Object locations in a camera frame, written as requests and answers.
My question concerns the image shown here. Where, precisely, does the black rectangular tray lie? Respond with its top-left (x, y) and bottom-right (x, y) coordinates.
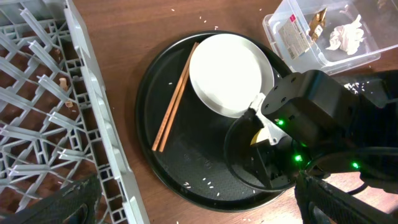
top-left (333, 70), bottom-right (397, 108)

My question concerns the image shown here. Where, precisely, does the grey dishwasher rack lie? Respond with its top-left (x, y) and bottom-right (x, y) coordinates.
top-left (1, 0), bottom-right (149, 223)

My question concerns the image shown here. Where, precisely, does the clear plastic bin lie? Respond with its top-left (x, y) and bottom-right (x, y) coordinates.
top-left (262, 0), bottom-right (397, 75)

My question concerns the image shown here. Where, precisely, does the round black tray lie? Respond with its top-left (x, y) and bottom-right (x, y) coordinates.
top-left (135, 30), bottom-right (281, 212)

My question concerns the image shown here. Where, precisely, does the grey round plate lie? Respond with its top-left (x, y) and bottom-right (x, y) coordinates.
top-left (189, 34), bottom-right (275, 118)

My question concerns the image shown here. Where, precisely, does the right black cable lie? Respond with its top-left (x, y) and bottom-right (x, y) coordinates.
top-left (223, 114), bottom-right (296, 192)

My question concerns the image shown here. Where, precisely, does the wooden chopstick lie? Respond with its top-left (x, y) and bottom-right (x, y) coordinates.
top-left (152, 42), bottom-right (198, 152)
top-left (159, 67), bottom-right (189, 152)

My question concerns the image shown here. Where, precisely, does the white napkin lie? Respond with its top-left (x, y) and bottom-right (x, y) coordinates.
top-left (326, 14), bottom-right (364, 55)

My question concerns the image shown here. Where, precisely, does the gold foil wrapper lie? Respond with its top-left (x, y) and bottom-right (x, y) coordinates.
top-left (308, 8), bottom-right (327, 42)

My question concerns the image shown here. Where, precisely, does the food scraps pile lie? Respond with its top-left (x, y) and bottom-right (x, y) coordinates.
top-left (344, 82), bottom-right (369, 95)

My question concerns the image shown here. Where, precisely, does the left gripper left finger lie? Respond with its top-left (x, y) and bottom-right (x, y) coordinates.
top-left (1, 175), bottom-right (101, 224)

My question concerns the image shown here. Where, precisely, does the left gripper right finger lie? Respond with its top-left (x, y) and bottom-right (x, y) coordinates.
top-left (295, 171), bottom-right (397, 224)

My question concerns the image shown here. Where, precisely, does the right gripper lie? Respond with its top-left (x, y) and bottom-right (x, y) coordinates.
top-left (251, 136), bottom-right (305, 190)

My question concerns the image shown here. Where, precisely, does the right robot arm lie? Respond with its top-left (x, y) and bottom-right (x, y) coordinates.
top-left (246, 70), bottom-right (397, 194)

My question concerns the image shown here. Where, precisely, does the yellow bowl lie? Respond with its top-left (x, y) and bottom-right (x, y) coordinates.
top-left (250, 128), bottom-right (267, 146)

